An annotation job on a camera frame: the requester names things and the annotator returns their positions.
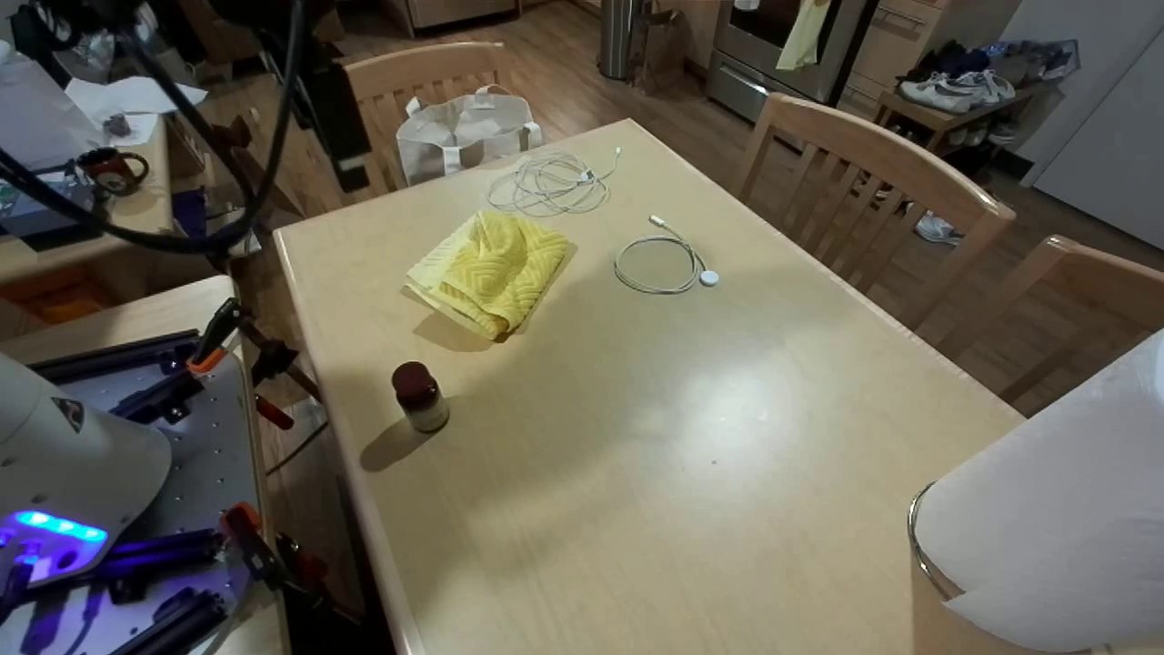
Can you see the silver trash can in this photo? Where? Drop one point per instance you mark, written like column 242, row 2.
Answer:
column 619, row 39

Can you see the wooden shoe rack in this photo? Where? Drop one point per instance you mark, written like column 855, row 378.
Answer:
column 921, row 118

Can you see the red black clamp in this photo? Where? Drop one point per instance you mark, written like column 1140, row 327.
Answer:
column 248, row 528

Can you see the white rounded container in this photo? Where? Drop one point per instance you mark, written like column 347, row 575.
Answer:
column 1066, row 523

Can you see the dark flat device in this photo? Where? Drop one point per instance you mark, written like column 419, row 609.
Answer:
column 42, row 206

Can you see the white sneakers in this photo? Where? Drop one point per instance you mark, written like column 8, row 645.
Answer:
column 951, row 92

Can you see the stainless steel oven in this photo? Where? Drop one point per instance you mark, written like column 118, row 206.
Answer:
column 752, row 47

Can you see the orange black clamp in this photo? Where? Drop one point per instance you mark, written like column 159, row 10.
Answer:
column 220, row 332

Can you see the grey mounting plate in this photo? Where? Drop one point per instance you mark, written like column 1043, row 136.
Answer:
column 207, row 449

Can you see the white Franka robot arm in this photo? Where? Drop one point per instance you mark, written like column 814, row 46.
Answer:
column 73, row 458

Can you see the white plastic bag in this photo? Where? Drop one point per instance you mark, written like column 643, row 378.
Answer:
column 469, row 131

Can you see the yellow cloth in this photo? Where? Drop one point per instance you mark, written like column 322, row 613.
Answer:
column 495, row 273

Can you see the white slipper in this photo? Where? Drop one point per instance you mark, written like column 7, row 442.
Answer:
column 937, row 228

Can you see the wooden side table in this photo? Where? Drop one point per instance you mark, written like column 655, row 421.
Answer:
column 134, row 213

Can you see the light wooden chair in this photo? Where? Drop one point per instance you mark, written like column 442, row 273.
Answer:
column 412, row 75
column 851, row 131
column 1093, row 273

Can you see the white paper sheet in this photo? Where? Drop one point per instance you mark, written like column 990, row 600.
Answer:
column 134, row 101

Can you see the small bottle dark red cap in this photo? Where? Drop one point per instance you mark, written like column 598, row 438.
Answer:
column 419, row 393

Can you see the white refrigerator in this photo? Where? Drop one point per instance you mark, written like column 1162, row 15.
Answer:
column 1104, row 112

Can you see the yellow hanging towel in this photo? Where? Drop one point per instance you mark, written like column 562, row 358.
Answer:
column 801, row 39

